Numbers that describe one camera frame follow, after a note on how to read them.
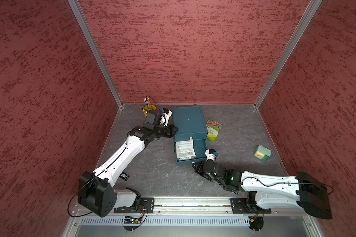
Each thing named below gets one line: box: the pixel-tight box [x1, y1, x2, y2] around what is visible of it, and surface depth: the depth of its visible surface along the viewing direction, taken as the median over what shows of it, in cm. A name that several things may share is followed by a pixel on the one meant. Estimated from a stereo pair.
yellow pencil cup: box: [142, 104, 157, 115], surface depth 105 cm
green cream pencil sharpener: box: [254, 145, 272, 161], surface depth 91 cm
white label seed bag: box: [175, 136, 196, 161], surface depth 87 cm
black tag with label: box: [119, 171, 131, 182], surface depth 83 cm
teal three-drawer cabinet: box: [172, 106, 209, 153], surface depth 84 cm
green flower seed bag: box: [206, 119, 223, 143], surface depth 107 cm
